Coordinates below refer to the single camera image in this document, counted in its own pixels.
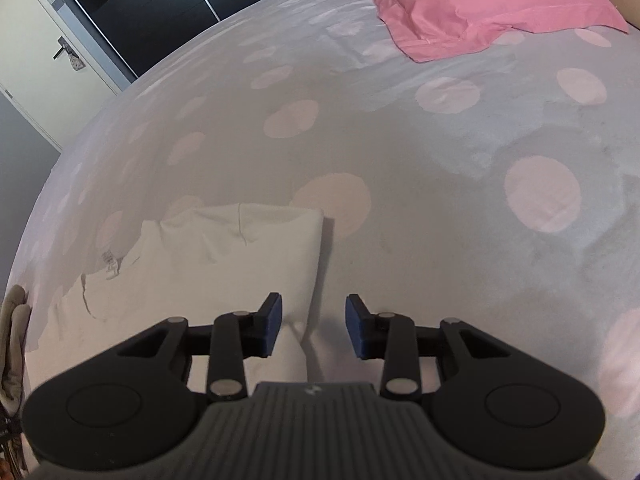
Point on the black sliding-door wardrobe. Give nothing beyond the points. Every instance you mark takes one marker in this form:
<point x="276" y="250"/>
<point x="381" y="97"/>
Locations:
<point x="150" y="10"/>

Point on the pink pillow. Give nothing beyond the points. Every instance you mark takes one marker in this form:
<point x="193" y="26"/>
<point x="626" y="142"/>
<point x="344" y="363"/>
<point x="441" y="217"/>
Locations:
<point x="475" y="0"/>

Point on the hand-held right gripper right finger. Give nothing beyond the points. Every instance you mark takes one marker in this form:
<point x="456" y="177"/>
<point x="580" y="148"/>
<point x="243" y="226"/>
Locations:
<point x="355" y="327"/>

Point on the cream long-sleeve shirt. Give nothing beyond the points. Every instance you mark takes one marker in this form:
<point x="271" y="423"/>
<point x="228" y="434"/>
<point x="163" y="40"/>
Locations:
<point x="200" y="260"/>

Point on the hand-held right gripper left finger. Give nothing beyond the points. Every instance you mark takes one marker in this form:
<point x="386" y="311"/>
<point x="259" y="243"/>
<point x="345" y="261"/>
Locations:
<point x="272" y="325"/>

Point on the small hanging door charm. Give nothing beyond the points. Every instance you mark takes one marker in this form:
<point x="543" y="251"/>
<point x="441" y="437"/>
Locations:
<point x="76" y="63"/>

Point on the grey pink-dotted bed sheet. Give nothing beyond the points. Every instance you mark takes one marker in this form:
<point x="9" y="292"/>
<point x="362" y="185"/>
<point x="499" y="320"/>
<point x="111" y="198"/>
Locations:
<point x="425" y="185"/>

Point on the white door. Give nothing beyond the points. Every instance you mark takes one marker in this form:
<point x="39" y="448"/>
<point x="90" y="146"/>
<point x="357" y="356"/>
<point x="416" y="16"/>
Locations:
<point x="30" y="50"/>

